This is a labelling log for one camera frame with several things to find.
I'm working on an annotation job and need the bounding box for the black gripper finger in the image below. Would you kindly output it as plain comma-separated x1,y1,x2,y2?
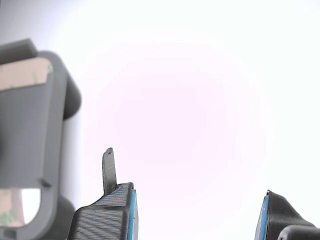
254,189,320,240
66,147,139,240

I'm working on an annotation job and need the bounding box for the tan 3M tape liner frame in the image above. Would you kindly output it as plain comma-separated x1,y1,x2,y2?
0,56,54,229

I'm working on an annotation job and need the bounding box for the gray fixture with black legs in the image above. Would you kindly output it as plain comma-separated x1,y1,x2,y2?
0,38,83,240

